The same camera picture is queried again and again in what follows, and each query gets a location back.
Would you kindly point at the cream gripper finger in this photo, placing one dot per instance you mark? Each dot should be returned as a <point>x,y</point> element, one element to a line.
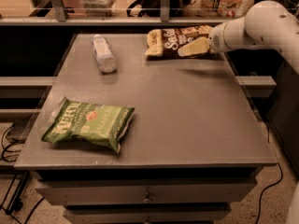
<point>198,46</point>

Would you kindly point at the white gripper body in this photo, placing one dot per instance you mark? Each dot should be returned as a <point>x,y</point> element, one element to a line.
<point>219,40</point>

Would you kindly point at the brown chip bag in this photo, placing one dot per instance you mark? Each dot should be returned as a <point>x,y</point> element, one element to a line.
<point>166,42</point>

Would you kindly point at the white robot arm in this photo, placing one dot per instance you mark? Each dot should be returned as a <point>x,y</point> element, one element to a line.
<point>269,25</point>

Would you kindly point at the green jalapeno chip bag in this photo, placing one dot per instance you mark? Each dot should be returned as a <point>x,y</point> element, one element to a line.
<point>103,125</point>

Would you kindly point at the black backpack on shelf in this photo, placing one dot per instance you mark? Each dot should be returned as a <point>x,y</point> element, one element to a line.
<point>153,8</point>

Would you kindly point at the clear plastic water bottle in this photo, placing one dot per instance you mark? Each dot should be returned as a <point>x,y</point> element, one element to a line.
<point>103,54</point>

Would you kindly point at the grey drawer cabinet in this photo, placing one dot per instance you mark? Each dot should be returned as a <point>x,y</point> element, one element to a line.
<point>192,148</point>

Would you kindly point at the metal shelf rail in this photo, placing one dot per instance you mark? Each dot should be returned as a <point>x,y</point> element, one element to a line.
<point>22,13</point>

